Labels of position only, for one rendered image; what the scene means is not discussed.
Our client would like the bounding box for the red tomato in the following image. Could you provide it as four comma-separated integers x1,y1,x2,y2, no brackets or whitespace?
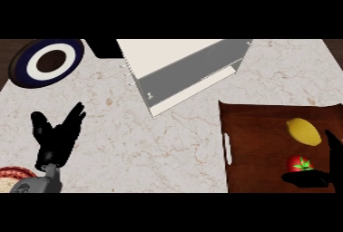
286,155,316,173

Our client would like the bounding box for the white grey tiered shelf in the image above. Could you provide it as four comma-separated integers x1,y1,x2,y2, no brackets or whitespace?
116,39,255,120

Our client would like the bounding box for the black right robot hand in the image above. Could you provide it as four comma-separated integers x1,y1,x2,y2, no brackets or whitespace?
280,129,343,194

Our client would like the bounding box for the yellow lemon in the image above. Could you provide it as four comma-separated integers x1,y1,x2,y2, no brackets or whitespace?
286,117,323,147

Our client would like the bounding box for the red rimmed woven plate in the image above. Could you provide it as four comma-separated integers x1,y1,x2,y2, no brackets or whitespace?
0,166,41,194

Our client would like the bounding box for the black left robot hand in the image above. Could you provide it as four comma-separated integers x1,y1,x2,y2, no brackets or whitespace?
30,101,88,173

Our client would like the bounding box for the brown wooden tray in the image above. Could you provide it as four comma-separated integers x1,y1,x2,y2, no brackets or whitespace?
218,100,343,194

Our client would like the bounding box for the navy white round plate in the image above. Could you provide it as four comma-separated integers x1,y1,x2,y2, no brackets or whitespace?
8,39,86,90

